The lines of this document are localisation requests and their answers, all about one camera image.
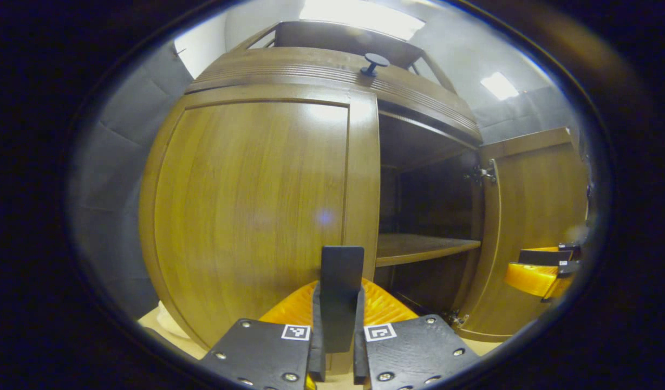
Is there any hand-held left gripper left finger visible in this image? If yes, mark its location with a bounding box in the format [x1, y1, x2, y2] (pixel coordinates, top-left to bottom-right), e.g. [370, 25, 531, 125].
[200, 279, 326, 390]

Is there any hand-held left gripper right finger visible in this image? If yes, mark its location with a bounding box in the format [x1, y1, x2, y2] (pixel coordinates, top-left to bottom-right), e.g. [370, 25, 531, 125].
[354, 278, 480, 390]

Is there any wooden shoe cabinet door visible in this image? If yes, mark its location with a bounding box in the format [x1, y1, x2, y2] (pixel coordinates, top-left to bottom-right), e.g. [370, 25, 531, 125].
[454, 127, 590, 343]
[139, 81, 381, 374]

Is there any cream fabric bundle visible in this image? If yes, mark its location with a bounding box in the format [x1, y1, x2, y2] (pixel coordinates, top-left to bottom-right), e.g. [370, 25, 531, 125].
[158, 301, 195, 341]

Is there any small ceiling light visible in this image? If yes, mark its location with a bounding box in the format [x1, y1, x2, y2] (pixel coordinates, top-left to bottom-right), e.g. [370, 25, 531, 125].
[480, 71, 520, 101]

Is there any black backdrop cloth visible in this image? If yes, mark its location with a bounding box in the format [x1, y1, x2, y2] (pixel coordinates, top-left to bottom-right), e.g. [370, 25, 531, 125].
[70, 41, 588, 320]

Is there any wooden drawer with black knob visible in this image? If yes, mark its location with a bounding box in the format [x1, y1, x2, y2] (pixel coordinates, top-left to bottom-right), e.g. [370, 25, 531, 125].
[185, 46, 483, 144]

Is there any large rectangular ceiling light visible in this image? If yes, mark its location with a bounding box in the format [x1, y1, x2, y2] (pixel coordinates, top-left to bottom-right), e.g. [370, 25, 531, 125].
[300, 0, 425, 41]

